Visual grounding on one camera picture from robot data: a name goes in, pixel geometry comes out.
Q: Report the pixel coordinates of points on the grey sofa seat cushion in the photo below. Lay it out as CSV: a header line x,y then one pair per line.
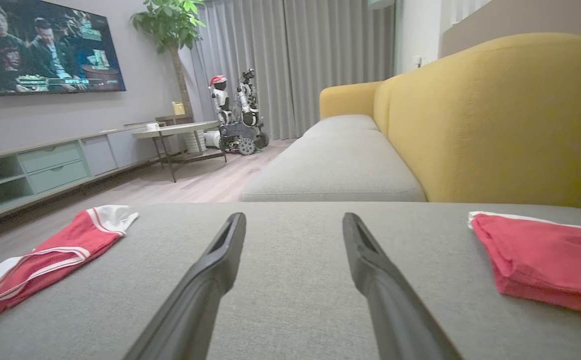
x,y
343,122
335,165

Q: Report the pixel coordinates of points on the white wall socket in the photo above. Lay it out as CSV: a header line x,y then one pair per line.
x,y
417,61

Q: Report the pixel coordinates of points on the large grey sofa chaise cushion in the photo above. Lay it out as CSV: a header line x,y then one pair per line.
x,y
290,240

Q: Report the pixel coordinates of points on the green potted tree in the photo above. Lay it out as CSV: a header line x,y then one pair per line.
x,y
170,22

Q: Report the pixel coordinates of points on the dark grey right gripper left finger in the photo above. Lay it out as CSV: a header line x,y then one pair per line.
x,y
195,300

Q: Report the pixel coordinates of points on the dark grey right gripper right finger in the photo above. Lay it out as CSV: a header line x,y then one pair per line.
x,y
395,305

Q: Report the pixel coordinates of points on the red garment with white trim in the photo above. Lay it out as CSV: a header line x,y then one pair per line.
x,y
65,247

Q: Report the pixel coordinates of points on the long pale green TV cabinet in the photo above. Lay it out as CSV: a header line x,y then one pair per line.
x,y
50,167

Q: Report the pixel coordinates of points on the white plant pot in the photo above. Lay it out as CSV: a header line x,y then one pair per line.
x,y
195,142

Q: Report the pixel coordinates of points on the small yellow container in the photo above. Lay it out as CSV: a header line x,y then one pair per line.
x,y
178,108

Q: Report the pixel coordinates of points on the wheeled white black robot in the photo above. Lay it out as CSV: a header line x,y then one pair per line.
x,y
240,130

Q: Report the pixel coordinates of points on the red jersey with number print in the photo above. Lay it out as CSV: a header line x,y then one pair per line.
x,y
545,260

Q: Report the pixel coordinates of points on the grey pleated curtains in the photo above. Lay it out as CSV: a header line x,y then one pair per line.
x,y
295,65

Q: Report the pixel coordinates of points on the round coffee table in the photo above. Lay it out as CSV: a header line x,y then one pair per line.
x,y
178,131

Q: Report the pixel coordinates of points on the yellow sofa backrest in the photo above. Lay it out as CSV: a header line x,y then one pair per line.
x,y
495,125

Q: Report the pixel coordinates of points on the wall-mounted flat television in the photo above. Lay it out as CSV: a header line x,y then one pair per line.
x,y
40,45

